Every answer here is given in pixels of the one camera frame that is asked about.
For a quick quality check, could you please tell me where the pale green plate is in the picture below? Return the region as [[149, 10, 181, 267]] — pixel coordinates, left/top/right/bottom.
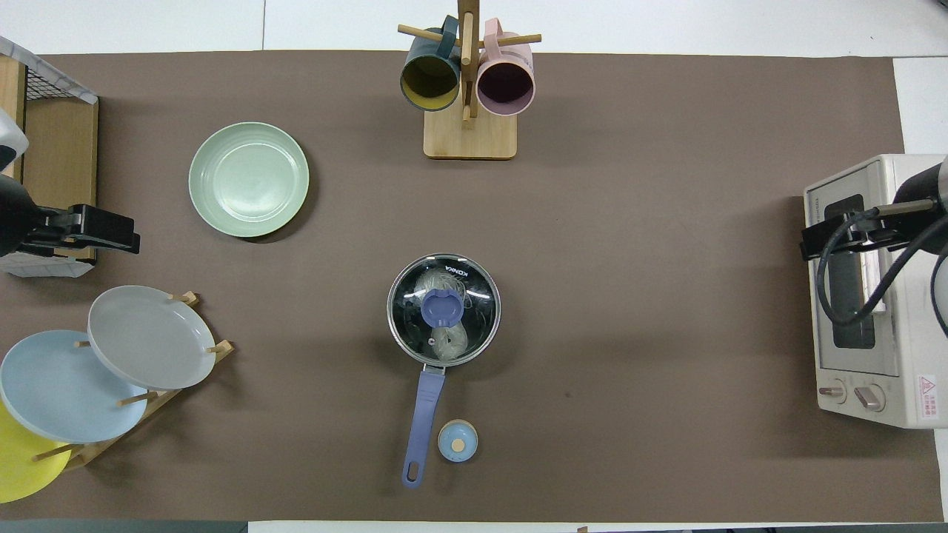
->
[[188, 122, 310, 239]]

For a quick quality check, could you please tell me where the clear plastic bag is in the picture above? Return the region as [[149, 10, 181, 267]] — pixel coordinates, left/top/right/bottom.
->
[[412, 268, 475, 362]]

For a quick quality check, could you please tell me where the wooden plate rack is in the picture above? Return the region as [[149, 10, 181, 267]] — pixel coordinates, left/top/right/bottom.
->
[[31, 291, 236, 471]]

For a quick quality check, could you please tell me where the dark teal mug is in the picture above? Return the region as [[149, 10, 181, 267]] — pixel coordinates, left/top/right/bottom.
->
[[400, 16, 461, 113]]

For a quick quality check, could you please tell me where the glass lid blue knob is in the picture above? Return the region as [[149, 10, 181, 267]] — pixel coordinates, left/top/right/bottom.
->
[[388, 255, 501, 366]]

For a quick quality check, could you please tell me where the small blue round timer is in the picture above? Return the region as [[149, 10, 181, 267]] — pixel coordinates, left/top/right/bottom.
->
[[438, 419, 478, 463]]

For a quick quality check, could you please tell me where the brown table mat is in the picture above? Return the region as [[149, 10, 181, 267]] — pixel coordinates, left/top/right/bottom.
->
[[0, 50, 945, 523]]

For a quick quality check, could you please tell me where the pink mug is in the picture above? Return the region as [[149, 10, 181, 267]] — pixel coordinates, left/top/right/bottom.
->
[[476, 19, 535, 117]]

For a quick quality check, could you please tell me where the yellow plate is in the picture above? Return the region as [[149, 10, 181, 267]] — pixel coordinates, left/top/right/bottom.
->
[[0, 400, 73, 504]]

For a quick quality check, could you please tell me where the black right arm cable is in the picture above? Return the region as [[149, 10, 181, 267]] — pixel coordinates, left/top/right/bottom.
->
[[816, 198, 948, 326]]

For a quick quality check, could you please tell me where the light blue plate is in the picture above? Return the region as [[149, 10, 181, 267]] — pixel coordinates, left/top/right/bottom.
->
[[0, 330, 149, 444]]

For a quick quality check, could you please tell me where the wooden shelf with wire basket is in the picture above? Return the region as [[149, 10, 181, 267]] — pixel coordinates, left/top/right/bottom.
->
[[0, 36, 99, 278]]

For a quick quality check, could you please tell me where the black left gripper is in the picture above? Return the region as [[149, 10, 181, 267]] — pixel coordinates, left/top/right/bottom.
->
[[21, 204, 141, 258]]

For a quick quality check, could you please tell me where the blue saucepan with handle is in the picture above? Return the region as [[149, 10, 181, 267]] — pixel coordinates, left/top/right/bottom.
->
[[387, 253, 502, 489]]

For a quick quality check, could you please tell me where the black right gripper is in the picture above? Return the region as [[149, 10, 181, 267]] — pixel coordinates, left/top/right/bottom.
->
[[799, 211, 925, 262]]

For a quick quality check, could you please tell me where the wooden mug tree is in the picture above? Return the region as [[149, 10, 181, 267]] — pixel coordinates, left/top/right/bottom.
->
[[398, 0, 542, 161]]

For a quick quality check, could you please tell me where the cream toaster oven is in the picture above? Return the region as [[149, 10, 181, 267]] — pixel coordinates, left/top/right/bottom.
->
[[804, 153, 948, 430]]

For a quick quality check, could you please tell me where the grey plate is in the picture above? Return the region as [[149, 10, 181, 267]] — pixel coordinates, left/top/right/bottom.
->
[[87, 285, 217, 391]]

